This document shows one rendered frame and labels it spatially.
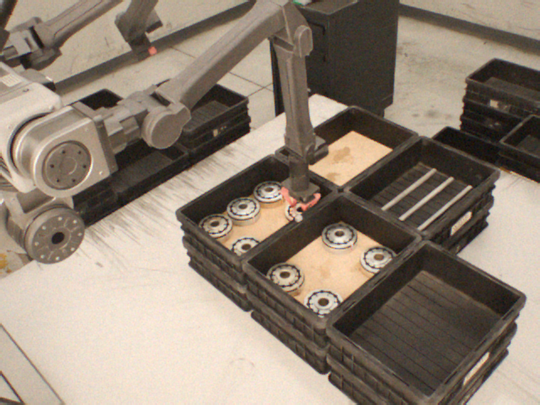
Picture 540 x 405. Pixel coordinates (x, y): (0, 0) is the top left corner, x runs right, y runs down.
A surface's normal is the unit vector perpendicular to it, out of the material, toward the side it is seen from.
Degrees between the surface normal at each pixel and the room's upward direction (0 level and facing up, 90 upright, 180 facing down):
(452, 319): 0
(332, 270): 0
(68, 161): 90
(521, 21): 90
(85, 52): 90
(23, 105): 0
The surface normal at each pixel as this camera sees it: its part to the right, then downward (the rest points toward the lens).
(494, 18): -0.70, 0.49
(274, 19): 0.53, 0.63
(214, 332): -0.07, -0.77
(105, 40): 0.71, 0.41
